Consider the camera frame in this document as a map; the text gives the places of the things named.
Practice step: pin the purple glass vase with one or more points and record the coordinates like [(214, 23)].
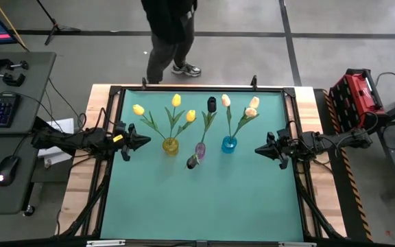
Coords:
[(200, 151)]

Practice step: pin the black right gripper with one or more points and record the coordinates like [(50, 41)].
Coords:
[(291, 147)]

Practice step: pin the silver frame bracket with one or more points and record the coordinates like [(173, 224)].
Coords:
[(105, 243), (297, 244)]

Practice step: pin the grey keyboard desk top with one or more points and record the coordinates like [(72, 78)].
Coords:
[(29, 103)]

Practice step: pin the blue glass vase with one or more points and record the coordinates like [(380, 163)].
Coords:
[(229, 144)]

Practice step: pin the yellow tape tag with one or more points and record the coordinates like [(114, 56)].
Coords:
[(118, 138)]

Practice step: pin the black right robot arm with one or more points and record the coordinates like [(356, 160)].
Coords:
[(341, 140)]

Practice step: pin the black frame clip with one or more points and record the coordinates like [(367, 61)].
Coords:
[(144, 83), (254, 81)]

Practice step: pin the white papers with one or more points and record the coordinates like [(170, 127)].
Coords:
[(63, 126)]

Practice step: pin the black caster wheel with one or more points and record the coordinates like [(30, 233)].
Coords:
[(29, 210)]

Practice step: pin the teal table mat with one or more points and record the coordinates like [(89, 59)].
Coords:
[(201, 199)]

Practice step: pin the black computer mouse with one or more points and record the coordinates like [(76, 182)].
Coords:
[(8, 170)]

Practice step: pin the person's shoe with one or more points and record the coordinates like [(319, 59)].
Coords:
[(187, 69)]

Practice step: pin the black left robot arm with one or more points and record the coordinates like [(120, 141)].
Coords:
[(60, 140)]

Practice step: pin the red black equipment case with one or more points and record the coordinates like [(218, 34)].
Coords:
[(355, 96)]

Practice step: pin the black metal table frame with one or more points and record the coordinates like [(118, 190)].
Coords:
[(99, 219)]

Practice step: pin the black c-clamp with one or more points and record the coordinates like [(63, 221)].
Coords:
[(2, 63), (12, 80)]

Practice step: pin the yellow glass vase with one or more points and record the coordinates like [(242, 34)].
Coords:
[(170, 146)]

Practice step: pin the yellow diagonal pole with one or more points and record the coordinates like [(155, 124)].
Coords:
[(9, 24)]

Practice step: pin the person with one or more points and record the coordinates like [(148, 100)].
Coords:
[(166, 20)]

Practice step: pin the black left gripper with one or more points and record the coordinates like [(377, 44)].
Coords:
[(108, 140)]

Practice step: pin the black yellow hazard strip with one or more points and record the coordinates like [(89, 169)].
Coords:
[(357, 199)]

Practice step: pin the black tripod stand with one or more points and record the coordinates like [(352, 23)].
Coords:
[(56, 26)]

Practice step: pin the peach artificial tulip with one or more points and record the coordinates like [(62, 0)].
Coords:
[(254, 102)]

